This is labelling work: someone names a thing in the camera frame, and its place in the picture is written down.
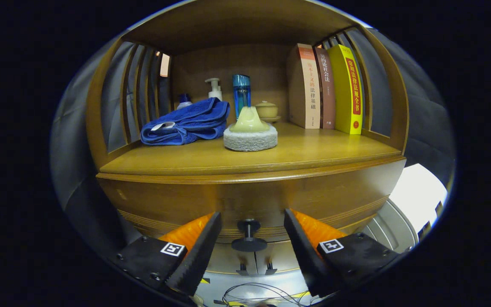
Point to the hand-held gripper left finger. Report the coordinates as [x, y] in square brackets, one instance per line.
[198, 256]

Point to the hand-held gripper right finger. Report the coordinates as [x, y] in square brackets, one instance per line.
[309, 256]

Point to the wooden drawer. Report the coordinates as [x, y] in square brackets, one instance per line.
[186, 196]

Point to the wooden countertop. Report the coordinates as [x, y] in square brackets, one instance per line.
[313, 149]

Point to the wooden cabinet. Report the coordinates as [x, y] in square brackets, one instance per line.
[237, 21]

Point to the white table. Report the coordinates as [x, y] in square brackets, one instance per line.
[420, 192]

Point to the blue folded towel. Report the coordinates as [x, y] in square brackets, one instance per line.
[190, 119]

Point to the beige lidded tea cup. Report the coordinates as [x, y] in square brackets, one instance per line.
[267, 110]

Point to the small white blue-capped bottle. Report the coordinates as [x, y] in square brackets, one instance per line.
[184, 101]

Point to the brown book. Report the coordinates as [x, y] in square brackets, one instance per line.
[327, 94]

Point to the white pump bottle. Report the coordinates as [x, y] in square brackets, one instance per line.
[215, 91]

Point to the beige book with orange band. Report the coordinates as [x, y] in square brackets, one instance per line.
[307, 89]

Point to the tall blue glass bottle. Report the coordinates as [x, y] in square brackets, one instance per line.
[241, 94]

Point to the yellow book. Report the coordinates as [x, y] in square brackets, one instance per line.
[348, 89]

